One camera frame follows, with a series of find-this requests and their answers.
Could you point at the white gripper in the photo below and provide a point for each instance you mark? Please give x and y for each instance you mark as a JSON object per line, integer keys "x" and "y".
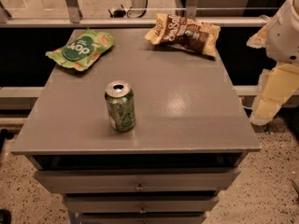
{"x": 284, "y": 39}

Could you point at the brown chip bag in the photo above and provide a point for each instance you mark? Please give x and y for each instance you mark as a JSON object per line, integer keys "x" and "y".
{"x": 184, "y": 33}

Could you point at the green soda can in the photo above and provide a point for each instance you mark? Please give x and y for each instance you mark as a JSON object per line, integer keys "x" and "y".
{"x": 120, "y": 105}

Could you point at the green chip bag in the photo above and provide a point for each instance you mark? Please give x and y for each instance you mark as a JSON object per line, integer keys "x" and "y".
{"x": 83, "y": 52}

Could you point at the grey drawer cabinet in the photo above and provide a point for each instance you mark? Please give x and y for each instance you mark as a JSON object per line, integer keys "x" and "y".
{"x": 187, "y": 116}

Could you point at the top drawer front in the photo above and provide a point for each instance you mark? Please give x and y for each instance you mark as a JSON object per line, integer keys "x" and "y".
{"x": 132, "y": 181}

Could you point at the drawer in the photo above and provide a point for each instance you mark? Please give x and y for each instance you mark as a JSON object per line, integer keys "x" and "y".
{"x": 157, "y": 218}
{"x": 140, "y": 204}
{"x": 132, "y": 181}

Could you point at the middle drawer front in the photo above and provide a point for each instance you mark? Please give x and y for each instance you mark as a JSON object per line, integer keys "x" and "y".
{"x": 140, "y": 204}

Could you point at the bottom drawer front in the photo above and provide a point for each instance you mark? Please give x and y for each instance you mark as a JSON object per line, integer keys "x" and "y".
{"x": 157, "y": 218}

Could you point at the metal window rail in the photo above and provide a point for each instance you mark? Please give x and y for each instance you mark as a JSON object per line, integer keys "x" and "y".
{"x": 128, "y": 22}

